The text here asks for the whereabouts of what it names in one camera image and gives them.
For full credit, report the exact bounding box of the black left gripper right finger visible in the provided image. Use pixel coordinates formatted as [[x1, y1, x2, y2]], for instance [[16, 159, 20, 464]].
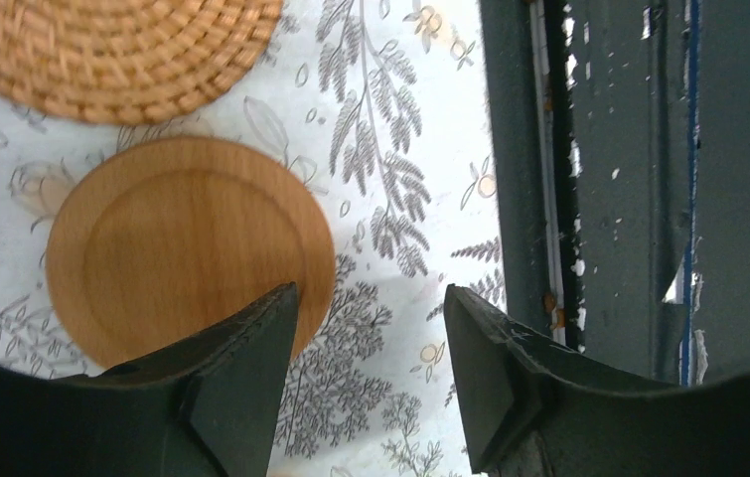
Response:
[[444, 285, 750, 476]]

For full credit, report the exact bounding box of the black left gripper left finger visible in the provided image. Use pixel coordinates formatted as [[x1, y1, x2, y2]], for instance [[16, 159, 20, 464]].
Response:
[[0, 283, 298, 476]]

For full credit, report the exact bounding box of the light bamboo coaster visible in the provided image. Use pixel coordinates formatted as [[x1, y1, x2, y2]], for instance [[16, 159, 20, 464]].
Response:
[[45, 136, 336, 368]]

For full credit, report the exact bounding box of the woven rattan coaster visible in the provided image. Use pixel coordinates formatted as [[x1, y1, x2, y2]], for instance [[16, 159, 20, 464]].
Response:
[[0, 0, 283, 125]]

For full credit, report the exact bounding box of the floral tablecloth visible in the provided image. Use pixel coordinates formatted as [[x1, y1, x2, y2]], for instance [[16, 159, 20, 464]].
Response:
[[0, 1, 506, 476]]

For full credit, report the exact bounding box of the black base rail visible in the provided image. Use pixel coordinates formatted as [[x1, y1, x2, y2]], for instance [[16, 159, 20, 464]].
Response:
[[480, 1, 750, 386]]

